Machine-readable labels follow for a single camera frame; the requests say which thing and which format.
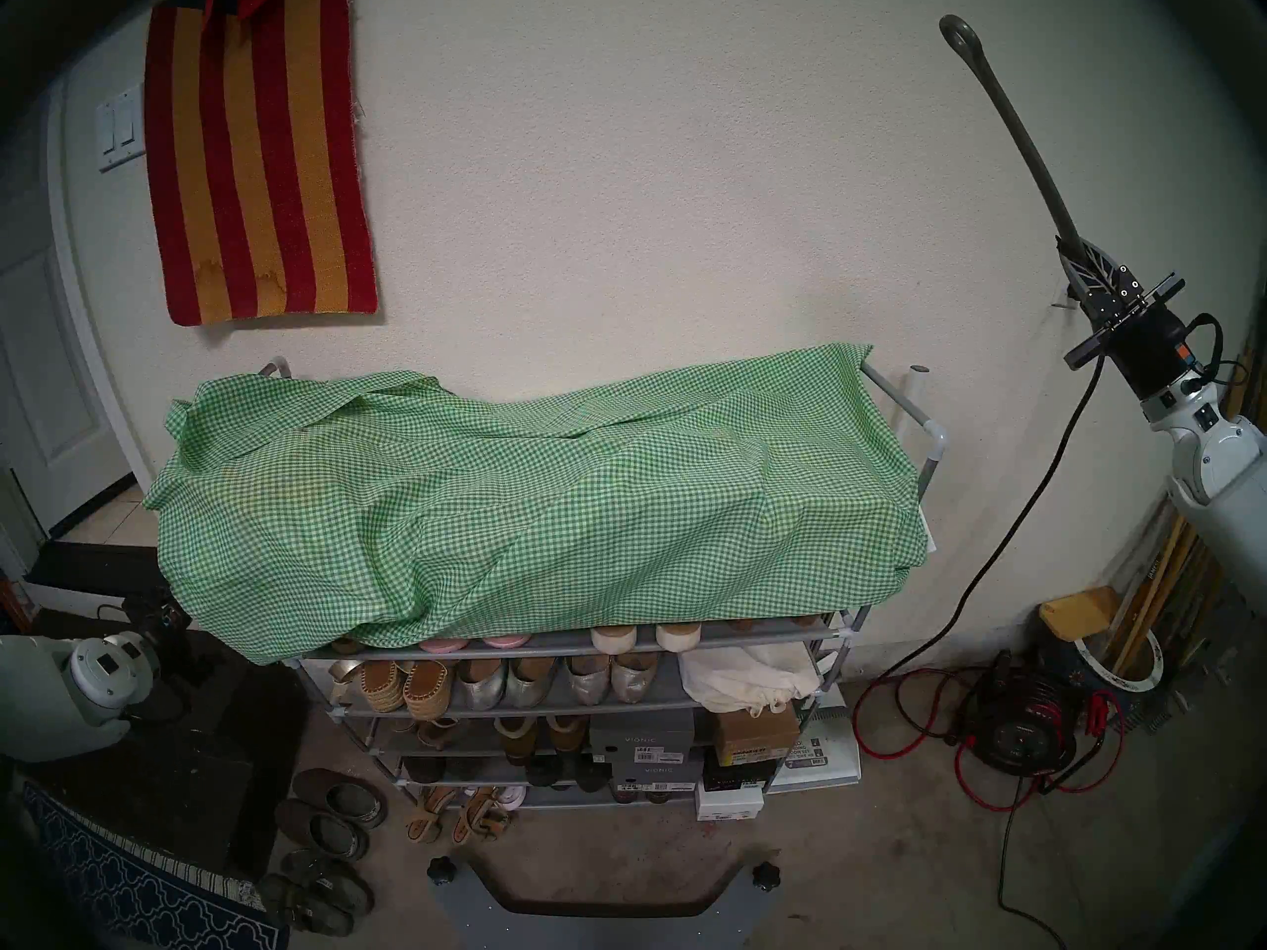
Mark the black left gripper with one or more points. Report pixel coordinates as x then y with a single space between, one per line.
180 646

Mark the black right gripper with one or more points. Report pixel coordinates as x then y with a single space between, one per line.
1158 354

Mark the long grey metal shoehorn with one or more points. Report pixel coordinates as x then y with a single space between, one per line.
1018 137

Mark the green white gingham cloth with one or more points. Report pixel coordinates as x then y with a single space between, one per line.
465 522

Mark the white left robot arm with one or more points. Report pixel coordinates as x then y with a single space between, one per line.
40 706

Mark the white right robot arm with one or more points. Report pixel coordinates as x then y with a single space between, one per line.
1222 503

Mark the grey robot base platform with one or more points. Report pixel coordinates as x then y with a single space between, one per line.
460 923

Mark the pink shoe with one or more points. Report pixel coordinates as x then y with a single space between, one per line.
443 645
507 641

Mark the silver flat shoe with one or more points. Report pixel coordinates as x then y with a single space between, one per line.
635 678
480 686
589 681
532 683

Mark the tan and dark shoe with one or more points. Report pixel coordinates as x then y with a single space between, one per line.
513 740
564 735

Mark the grey metal shoe rack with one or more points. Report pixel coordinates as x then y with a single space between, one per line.
554 711

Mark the white soled shoe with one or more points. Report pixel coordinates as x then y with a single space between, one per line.
679 638
614 639

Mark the grey Vionic shoe box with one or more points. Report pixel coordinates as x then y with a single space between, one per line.
653 775
643 735

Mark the cream cloth bag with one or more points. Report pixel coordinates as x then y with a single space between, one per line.
747 681

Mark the black shoe box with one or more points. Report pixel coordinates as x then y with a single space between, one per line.
734 775

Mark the dark brown trunk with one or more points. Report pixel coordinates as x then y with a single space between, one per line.
218 760

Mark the tan espadrille sandal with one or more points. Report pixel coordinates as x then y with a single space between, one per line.
428 689
376 683

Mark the blue patterned rug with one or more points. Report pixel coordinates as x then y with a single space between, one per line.
129 889

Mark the yellow wooden stick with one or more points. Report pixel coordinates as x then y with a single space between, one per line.
1148 592

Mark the yellow cardboard box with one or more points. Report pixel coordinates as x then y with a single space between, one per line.
1077 614

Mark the black base knob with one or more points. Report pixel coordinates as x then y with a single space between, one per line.
766 876
442 871

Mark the white sneaker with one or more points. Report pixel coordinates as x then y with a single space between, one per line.
508 798

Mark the dark bucket with white rim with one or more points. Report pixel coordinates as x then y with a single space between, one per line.
1133 679

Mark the flat white labelled box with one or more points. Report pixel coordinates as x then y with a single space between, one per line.
827 755

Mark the brown cardboard box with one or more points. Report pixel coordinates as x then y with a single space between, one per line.
754 737

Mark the small white box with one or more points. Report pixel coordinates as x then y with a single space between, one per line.
730 805

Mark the white wall outlet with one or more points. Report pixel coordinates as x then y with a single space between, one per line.
1061 300

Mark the red yellow striped wall rug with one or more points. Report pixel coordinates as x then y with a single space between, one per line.
262 166

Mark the white light switch plate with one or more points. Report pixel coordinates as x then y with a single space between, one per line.
121 127

